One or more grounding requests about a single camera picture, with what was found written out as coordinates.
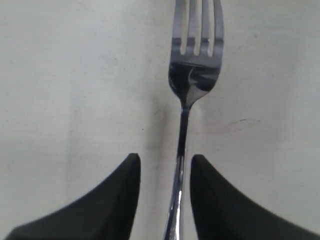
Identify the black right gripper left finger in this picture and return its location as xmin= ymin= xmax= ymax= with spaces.
xmin=6 ymin=153 xmax=141 ymax=240

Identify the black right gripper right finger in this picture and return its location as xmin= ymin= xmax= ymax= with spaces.
xmin=190 ymin=154 xmax=320 ymax=240

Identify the silver fork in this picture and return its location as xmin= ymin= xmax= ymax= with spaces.
xmin=163 ymin=0 xmax=224 ymax=240

